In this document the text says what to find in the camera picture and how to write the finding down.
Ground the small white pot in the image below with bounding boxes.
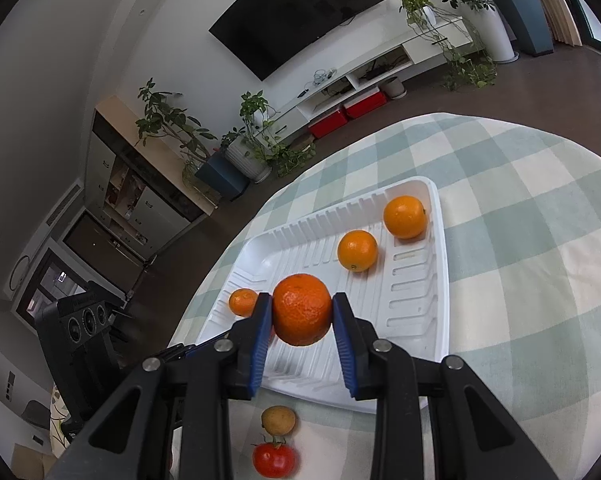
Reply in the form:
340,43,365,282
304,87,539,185
379,77,407,100

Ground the large orange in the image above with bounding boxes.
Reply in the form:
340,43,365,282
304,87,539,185
228,288,258,318

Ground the small orange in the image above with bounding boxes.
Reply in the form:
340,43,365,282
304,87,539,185
337,230,378,273
383,195,427,240

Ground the white plastic tray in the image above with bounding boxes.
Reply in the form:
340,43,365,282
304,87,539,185
192,175,451,415

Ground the left red storage box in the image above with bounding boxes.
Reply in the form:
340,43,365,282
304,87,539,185
308,108,348,139

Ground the blue square planter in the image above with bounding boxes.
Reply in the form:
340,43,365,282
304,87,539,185
195,152,250,200
493,0,554,56

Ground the wooden shelf cabinet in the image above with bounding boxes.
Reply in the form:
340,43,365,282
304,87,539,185
84,96,220,260

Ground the red storage box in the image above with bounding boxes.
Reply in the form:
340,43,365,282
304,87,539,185
343,88,388,119
308,108,348,139

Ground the small red tomato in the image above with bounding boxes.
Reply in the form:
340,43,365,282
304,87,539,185
252,437,297,479

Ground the blue square planter left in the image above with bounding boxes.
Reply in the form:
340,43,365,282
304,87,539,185
195,152,250,200

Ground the brown kiwi fruit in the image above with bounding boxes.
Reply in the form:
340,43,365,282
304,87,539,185
261,405,297,437

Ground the green checkered tablecloth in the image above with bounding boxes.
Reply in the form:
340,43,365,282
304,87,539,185
172,113,601,479

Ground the black wall television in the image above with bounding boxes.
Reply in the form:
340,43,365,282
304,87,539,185
209,0,384,80

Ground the white tv cabinet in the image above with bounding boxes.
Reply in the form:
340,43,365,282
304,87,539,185
262,18,471,141

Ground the blue square planter right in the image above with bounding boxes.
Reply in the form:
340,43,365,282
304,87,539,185
493,0,554,56

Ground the dark orange mandarin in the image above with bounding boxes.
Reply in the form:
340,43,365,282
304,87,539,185
272,273,333,347

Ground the right red storage box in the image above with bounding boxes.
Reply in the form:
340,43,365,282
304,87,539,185
343,88,388,119

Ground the black camera box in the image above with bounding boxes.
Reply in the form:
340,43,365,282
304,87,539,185
35,281,127,358

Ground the white round planter right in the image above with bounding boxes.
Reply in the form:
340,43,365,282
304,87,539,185
464,6,518,64

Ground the white ribbed planter left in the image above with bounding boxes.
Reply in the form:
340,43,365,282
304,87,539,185
224,136,272,184

